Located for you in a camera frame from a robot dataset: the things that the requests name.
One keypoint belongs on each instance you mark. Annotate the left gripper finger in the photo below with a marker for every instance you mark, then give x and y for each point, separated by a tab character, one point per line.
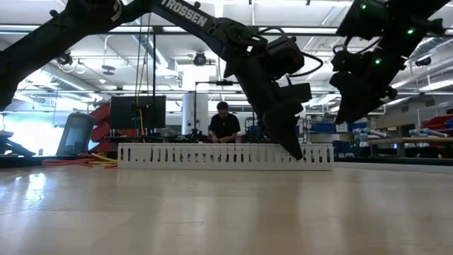
283	127

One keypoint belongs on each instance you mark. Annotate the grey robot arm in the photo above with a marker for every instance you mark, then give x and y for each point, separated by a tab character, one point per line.
424	133
368	134

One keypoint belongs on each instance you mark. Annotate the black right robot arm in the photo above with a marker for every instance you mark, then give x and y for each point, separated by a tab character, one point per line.
389	17

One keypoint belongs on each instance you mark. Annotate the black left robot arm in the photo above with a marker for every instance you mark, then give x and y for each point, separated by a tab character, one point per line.
53	39

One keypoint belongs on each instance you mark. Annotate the blue bin shelf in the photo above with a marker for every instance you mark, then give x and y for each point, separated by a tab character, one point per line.
322	127

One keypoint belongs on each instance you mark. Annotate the black ceiling fixture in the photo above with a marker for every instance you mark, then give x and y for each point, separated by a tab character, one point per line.
423	62

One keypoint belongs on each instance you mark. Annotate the wooden top workbench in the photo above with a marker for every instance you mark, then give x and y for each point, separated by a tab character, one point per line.
407	140

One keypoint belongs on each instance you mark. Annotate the person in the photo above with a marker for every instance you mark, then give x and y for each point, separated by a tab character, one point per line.
224	125

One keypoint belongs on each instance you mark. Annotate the red and blue bin rack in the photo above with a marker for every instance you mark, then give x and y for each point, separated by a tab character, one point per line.
437	122

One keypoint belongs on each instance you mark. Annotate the black monitor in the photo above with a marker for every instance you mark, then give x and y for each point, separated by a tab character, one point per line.
122	113

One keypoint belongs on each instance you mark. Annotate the red machine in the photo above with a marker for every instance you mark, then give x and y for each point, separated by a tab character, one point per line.
101	120

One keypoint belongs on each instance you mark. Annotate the grey chair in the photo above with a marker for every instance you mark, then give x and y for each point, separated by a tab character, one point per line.
76	134

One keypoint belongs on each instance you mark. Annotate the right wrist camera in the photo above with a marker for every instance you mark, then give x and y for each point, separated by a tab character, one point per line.
343	60

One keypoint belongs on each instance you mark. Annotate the black ceiling camera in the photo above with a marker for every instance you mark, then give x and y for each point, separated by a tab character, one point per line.
200	59

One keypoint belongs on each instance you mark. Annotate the black rectangular stand frame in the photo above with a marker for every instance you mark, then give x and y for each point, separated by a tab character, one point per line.
195	106

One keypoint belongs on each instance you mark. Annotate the black frame-mounted device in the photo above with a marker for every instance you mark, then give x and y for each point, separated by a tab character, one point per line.
65	58

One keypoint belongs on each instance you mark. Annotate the black angled frame bracket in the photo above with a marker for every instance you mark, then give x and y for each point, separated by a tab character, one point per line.
14	147

